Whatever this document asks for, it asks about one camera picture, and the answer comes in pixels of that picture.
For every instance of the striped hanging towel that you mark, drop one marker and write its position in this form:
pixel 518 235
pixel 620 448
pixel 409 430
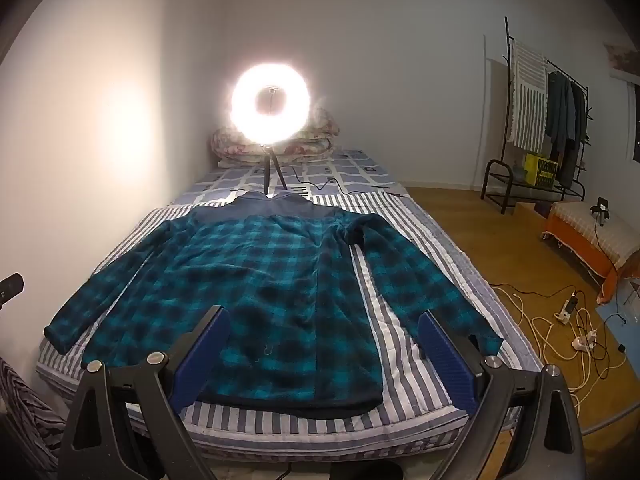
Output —
pixel 527 100

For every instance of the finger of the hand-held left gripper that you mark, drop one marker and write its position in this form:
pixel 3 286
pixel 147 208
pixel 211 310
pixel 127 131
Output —
pixel 12 287

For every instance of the yellow crate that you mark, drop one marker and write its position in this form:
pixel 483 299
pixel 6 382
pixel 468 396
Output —
pixel 540 170

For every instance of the folded floral quilt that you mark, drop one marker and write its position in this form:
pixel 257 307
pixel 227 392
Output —
pixel 310 147

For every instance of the blue floor mat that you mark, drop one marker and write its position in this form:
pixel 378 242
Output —
pixel 620 330

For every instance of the black metal clothes rack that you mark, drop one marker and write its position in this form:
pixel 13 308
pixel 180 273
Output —
pixel 508 45

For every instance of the teal plaid fleece jacket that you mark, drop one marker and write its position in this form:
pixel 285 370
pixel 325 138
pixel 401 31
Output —
pixel 280 285

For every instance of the white plug adapter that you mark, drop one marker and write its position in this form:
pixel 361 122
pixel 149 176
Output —
pixel 584 342

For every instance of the wall poster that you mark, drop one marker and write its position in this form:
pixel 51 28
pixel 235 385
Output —
pixel 622 60

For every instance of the black tripod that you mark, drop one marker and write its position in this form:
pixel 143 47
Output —
pixel 274 165

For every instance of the grey hanging jacket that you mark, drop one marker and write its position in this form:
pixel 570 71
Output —
pixel 555 110

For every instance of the low table with orange cover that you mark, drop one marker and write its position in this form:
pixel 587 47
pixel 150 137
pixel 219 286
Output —
pixel 575 220

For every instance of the striped bed sheet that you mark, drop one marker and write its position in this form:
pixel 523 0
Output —
pixel 440 250

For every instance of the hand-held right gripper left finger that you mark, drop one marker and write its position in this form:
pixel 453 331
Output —
pixel 200 355

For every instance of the dark hanging coat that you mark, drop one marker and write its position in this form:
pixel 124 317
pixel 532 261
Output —
pixel 575 130

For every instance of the black phone holder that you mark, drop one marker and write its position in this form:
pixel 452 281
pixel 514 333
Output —
pixel 600 210

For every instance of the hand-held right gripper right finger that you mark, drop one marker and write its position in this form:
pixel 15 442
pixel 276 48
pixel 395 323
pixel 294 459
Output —
pixel 445 360

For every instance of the white power strip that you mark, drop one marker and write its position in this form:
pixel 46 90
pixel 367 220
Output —
pixel 566 310

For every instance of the zebra striped cloth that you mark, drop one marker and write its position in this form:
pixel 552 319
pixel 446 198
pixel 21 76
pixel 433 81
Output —
pixel 25 410

